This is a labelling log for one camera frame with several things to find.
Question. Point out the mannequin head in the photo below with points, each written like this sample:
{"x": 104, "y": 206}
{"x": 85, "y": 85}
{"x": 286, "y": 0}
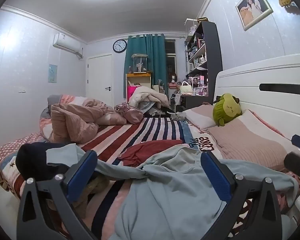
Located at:
{"x": 173, "y": 78}

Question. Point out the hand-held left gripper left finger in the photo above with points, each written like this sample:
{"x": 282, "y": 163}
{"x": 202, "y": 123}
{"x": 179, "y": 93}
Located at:
{"x": 83, "y": 175}

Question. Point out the dark bookshelf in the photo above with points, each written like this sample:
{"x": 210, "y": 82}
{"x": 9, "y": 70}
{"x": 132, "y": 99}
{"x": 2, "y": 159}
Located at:
{"x": 212, "y": 55}

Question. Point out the black garment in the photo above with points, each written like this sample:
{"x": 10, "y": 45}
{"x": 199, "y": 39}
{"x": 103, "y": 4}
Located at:
{"x": 32, "y": 160}

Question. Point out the white handbag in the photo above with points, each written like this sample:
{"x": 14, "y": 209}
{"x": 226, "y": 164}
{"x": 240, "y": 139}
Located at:
{"x": 186, "y": 88}

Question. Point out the tan cloth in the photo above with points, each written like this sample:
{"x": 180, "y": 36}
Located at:
{"x": 95, "y": 185}

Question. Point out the yellow ukulele headstock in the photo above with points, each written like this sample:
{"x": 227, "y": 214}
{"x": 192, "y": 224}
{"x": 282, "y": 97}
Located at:
{"x": 284, "y": 1}

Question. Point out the white door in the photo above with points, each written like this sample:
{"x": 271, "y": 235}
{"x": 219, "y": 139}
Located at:
{"x": 100, "y": 75}

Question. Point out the small blue wall poster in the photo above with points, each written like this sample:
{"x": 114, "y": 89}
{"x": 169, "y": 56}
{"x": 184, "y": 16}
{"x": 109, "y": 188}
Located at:
{"x": 52, "y": 73}

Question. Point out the pink quilt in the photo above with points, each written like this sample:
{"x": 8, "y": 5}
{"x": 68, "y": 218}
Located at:
{"x": 72, "y": 122}

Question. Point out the striped bed blanket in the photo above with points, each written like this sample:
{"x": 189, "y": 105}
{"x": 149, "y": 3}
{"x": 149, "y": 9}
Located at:
{"x": 130, "y": 135}

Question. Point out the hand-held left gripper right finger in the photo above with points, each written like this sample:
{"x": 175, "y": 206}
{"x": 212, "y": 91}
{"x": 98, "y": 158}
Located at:
{"x": 215, "y": 177}

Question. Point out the clear storage box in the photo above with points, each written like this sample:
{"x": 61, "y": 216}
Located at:
{"x": 191, "y": 26}

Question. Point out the red garment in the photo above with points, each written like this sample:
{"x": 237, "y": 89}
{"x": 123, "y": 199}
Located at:
{"x": 150, "y": 152}

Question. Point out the yellow-topped white shelf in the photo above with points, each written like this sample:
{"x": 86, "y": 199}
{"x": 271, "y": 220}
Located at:
{"x": 142, "y": 78}

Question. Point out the white bed headboard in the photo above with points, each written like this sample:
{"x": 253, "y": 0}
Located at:
{"x": 240, "y": 85}

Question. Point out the pale pink pillow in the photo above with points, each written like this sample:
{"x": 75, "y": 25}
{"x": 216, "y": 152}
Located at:
{"x": 200, "y": 116}

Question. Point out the round wall clock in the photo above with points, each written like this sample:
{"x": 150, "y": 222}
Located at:
{"x": 119, "y": 46}

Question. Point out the teal curtain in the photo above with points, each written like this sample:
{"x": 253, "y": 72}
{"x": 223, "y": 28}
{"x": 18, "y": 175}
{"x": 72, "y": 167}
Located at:
{"x": 155, "y": 52}

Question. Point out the light blue shirt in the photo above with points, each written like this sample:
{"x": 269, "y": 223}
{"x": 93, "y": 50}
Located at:
{"x": 165, "y": 200}

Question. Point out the green plush toy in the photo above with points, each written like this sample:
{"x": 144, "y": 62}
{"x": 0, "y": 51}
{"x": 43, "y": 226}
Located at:
{"x": 226, "y": 108}

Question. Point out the white air conditioner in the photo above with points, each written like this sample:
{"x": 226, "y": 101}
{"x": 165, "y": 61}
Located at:
{"x": 66, "y": 42}

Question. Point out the pink handbag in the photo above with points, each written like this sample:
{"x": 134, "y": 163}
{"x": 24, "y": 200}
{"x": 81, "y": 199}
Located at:
{"x": 131, "y": 113}

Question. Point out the glass display case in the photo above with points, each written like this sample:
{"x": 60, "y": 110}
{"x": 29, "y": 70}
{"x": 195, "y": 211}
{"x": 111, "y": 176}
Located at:
{"x": 139, "y": 63}

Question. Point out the beige blanket pile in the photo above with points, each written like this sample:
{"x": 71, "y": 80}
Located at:
{"x": 150, "y": 95}

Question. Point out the pink ribbed pillow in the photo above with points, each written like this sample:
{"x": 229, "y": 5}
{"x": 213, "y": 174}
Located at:
{"x": 242, "y": 140}

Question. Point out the framed portrait picture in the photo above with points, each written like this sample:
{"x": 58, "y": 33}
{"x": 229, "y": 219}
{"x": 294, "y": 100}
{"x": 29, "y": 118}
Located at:
{"x": 252, "y": 7}

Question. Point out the window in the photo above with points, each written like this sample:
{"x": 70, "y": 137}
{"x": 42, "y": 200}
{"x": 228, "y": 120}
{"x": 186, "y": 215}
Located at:
{"x": 170, "y": 60}

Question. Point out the bright pink bag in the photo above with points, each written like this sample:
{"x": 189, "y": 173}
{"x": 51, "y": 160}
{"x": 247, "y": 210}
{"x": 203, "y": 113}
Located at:
{"x": 133, "y": 92}

